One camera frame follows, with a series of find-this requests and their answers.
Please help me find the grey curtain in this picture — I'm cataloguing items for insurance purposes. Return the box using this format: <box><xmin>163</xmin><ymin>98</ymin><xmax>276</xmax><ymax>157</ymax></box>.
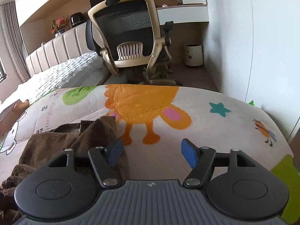
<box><xmin>1</xmin><ymin>1</ymin><xmax>30</xmax><ymax>82</ymax></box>

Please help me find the white trash bin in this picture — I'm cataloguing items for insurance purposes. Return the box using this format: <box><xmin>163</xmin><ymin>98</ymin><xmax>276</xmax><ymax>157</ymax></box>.
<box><xmin>184</xmin><ymin>44</ymin><xmax>204</xmax><ymax>67</ymax></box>

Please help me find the white quilted mattress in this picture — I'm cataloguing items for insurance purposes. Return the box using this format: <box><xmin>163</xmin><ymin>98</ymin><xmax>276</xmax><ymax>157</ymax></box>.
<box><xmin>1</xmin><ymin>52</ymin><xmax>110</xmax><ymax>110</ymax></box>

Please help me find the red potted plant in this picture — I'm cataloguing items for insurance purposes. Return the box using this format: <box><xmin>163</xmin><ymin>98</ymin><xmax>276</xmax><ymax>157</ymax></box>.
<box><xmin>51</xmin><ymin>17</ymin><xmax>68</xmax><ymax>35</ymax></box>

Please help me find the black round pot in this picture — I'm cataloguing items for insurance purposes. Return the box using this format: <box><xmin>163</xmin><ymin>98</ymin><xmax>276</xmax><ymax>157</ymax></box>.
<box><xmin>70</xmin><ymin>12</ymin><xmax>86</xmax><ymax>28</ymax></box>

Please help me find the brown corduroy dotted garment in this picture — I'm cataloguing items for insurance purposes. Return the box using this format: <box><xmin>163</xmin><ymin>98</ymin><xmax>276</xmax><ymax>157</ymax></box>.
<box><xmin>1</xmin><ymin>117</ymin><xmax>129</xmax><ymax>224</ymax></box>

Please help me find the pink cardboard box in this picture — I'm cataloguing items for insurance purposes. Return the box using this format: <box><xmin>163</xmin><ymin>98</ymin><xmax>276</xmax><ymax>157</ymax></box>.
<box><xmin>0</xmin><ymin>100</ymin><xmax>29</xmax><ymax>136</ymax></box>

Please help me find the cartoon printed play mat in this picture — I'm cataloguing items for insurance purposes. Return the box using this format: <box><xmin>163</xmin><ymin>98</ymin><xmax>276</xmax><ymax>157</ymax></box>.
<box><xmin>0</xmin><ymin>83</ymin><xmax>295</xmax><ymax>225</ymax></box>

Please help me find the beige padded headboard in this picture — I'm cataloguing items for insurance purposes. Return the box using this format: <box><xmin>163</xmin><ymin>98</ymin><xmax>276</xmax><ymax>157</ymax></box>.
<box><xmin>25</xmin><ymin>23</ymin><xmax>92</xmax><ymax>77</ymax></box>

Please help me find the window with black frame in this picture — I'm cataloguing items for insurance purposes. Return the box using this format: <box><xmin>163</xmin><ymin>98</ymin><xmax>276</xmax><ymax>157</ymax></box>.
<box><xmin>0</xmin><ymin>59</ymin><xmax>7</xmax><ymax>82</ymax></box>

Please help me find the beige mesh office chair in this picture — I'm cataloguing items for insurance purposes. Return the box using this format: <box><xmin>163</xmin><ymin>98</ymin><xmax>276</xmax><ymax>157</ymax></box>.
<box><xmin>85</xmin><ymin>0</ymin><xmax>182</xmax><ymax>86</ymax></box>

